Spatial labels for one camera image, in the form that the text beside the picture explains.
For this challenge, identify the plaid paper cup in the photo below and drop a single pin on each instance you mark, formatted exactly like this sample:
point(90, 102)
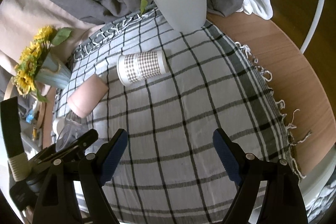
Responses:
point(136, 67)

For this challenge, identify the clear glass white lid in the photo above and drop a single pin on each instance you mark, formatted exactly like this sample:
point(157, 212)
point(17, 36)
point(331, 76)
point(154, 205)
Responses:
point(58, 125)

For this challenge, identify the checked grey white tablecloth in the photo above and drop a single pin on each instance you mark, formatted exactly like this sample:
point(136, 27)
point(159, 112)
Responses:
point(170, 171)

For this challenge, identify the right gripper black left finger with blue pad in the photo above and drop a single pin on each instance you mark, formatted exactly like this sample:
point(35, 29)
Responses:
point(57, 202)

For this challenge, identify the wooden desk lamp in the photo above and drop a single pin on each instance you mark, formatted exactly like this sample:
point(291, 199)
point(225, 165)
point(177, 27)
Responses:
point(40, 107)

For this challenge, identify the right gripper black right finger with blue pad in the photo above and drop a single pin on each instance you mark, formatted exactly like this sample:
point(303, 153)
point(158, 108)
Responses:
point(283, 201)

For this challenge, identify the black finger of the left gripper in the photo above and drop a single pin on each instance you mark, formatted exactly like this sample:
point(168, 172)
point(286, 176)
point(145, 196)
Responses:
point(75, 150)

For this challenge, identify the light blue ribbed vase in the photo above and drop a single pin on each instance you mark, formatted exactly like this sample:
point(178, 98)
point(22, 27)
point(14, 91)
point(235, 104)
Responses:
point(53, 72)

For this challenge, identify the beige pink curtain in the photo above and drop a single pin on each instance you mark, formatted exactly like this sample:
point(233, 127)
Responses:
point(20, 21)

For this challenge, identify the white hoop stand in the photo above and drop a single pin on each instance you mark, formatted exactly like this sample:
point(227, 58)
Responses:
point(313, 26)

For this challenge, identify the pink plastic cup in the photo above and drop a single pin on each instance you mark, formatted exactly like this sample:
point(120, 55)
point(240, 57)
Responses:
point(87, 96)

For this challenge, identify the yellow sunflower bouquet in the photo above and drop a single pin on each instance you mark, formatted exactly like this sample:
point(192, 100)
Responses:
point(32, 57)

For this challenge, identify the white plant pot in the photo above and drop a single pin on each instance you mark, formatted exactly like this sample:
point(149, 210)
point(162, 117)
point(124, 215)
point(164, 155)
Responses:
point(183, 15)

